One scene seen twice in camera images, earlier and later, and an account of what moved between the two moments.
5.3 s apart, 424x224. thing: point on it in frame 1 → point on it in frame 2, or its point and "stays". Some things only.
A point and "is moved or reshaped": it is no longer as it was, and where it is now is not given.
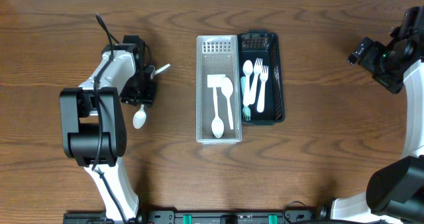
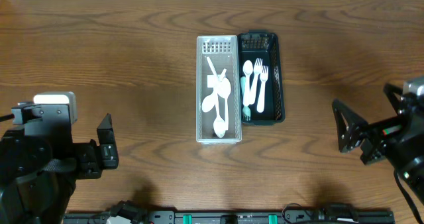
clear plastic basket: [218, 101] stays
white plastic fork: [258, 69] stays
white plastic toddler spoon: [247, 68] stays
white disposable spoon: [139, 118] → [209, 101]
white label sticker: [214, 80] stays
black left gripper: [146, 93] → [91, 159]
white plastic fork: [264, 74] stays
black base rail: [205, 217] stays
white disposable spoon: [217, 126] is moved or reshaped
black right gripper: [366, 54] → [366, 142]
